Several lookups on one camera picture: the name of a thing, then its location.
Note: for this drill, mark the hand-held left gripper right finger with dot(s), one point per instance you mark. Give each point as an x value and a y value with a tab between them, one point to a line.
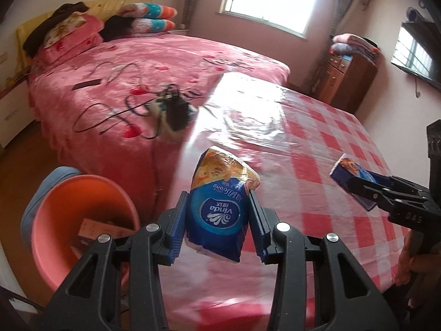
258	231

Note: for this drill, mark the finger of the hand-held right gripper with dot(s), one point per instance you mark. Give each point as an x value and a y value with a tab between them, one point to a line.
372	191
403	183

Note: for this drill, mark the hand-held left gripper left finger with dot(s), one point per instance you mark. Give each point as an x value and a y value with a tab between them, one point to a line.
177	231

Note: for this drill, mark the small blue tissue pack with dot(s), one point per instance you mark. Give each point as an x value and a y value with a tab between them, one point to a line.
344	172

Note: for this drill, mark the blue tissue pack orange print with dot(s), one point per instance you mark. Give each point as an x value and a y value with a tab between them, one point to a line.
217	213

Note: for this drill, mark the pink plastic bin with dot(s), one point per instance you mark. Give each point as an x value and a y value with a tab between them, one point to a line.
51	220

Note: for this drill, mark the person's right hand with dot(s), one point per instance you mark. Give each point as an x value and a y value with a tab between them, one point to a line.
405	265

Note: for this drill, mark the brown flattened carton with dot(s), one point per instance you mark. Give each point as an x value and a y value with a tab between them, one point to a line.
100	229

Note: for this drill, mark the brown wooden cabinet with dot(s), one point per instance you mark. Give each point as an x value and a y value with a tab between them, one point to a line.
344	82

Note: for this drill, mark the black power adapter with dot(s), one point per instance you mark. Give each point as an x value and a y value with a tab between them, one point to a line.
175	110

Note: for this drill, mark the folded pink blankets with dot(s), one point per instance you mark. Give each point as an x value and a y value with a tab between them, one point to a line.
356	46

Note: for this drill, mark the blue round stool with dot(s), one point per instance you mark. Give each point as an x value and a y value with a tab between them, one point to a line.
31	213

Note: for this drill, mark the pink bedspread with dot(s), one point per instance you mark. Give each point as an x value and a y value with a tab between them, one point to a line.
62	107

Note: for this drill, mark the black phone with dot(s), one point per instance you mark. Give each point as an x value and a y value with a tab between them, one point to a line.
86	84

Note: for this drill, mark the grey curtain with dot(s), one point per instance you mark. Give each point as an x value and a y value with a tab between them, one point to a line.
193	0
339	10

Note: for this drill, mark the white nightstand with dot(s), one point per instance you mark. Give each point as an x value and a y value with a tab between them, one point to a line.
179	29

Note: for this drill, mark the white bedside drawer unit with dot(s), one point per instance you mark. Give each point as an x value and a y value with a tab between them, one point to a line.
13	110

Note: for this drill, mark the cartoon print bolster pillow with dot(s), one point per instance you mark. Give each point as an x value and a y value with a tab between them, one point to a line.
155	25
151	10

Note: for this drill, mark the plain pink pillow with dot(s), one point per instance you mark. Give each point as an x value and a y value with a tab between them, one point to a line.
75	50

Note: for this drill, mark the black cloth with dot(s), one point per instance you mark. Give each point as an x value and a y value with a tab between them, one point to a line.
119	27

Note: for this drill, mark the pink floral pillow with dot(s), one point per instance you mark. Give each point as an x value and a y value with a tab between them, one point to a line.
74	27

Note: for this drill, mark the yellow wooden headboard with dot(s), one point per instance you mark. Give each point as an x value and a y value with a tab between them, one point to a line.
103	5

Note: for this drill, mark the dark brown garment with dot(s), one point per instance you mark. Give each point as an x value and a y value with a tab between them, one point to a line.
38	38

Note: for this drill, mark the wall-mounted television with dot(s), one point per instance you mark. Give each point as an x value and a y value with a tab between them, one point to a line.
413	55

